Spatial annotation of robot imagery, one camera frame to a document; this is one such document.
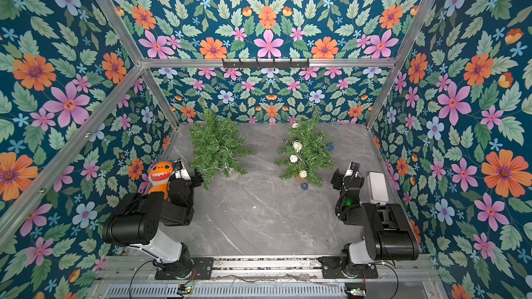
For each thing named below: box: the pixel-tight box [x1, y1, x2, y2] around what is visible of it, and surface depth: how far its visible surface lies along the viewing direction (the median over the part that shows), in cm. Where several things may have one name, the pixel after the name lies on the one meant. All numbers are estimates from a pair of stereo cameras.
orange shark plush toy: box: [148, 160, 174, 201], surface depth 92 cm
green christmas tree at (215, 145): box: [187, 98, 257, 190], surface depth 80 cm
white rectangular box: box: [367, 171, 390, 206], surface depth 90 cm
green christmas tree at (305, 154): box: [274, 110, 335, 188], surface depth 79 cm
